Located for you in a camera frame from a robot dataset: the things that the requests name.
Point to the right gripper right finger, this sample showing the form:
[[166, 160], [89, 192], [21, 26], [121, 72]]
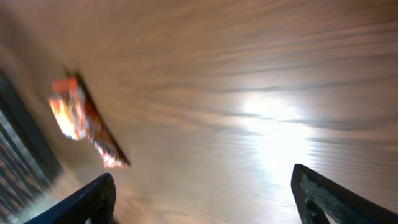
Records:
[[319, 199]]

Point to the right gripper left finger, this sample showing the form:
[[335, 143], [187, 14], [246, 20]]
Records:
[[94, 202]]

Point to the orange Top chocolate bar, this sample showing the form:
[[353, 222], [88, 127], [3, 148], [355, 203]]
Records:
[[99, 134]]

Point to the small orange tissue pack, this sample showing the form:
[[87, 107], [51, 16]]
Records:
[[67, 105]]

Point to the grey plastic mesh basket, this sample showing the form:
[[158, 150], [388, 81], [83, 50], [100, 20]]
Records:
[[29, 168]]

